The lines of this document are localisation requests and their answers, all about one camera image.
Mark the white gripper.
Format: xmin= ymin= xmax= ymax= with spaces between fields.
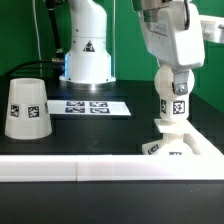
xmin=138 ymin=3 xmax=205 ymax=96

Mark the white lamp bulb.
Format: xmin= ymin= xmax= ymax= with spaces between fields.
xmin=154 ymin=65 xmax=194 ymax=122

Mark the white lamp base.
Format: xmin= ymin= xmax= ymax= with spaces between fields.
xmin=142 ymin=119 xmax=198 ymax=157

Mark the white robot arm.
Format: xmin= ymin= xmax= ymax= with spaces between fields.
xmin=59 ymin=0 xmax=205 ymax=95

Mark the white lamp shade cone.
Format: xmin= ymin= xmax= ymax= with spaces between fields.
xmin=5 ymin=78 xmax=52 ymax=140

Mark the white marker tag sheet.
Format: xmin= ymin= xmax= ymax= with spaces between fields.
xmin=48 ymin=100 xmax=131 ymax=116

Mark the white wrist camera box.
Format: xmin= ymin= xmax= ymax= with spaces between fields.
xmin=200 ymin=15 xmax=224 ymax=44

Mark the white L-shaped fence wall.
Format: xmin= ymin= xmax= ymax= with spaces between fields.
xmin=0 ymin=124 xmax=224 ymax=182

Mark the black hose behind robot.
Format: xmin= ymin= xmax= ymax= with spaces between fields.
xmin=44 ymin=0 xmax=64 ymax=54

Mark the black cable on table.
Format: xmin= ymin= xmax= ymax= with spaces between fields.
xmin=9 ymin=59 xmax=65 ymax=76

